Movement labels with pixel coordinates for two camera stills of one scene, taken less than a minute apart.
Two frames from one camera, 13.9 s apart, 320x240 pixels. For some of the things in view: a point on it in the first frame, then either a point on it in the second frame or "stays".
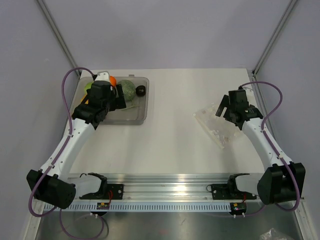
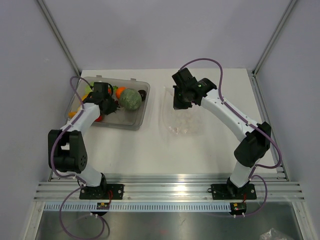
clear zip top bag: (222, 130) -> (185, 122)
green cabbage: (88, 86) stays
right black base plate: (228, 191) stays
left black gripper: (118, 103) stays
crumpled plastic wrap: (273, 235) stays
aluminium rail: (167, 186) stays
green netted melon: (128, 88) -> (130, 99)
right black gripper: (225, 103) -> (177, 104)
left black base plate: (107, 191) stays
